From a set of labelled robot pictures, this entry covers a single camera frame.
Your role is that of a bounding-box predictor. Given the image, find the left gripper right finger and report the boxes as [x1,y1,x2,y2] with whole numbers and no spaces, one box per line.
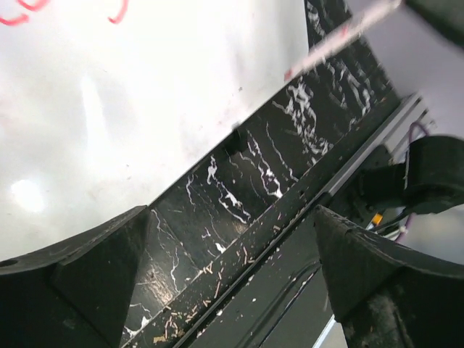
[313,205,463,347]

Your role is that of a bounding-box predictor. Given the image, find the red capped whiteboard marker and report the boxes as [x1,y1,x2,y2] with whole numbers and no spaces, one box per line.
[283,0,403,82]

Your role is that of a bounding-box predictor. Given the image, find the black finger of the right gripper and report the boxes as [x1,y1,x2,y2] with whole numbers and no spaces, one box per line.
[405,0,464,49]

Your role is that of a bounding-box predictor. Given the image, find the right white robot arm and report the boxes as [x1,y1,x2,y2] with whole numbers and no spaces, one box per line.
[357,121,463,231]

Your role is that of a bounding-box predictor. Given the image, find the white whiteboard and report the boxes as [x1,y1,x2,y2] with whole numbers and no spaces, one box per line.
[1,1,308,260]

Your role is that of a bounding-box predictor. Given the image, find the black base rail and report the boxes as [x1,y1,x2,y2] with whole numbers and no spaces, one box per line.
[121,92,427,347]

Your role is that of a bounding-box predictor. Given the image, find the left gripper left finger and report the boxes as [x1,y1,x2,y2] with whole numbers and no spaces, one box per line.
[1,206,149,347]

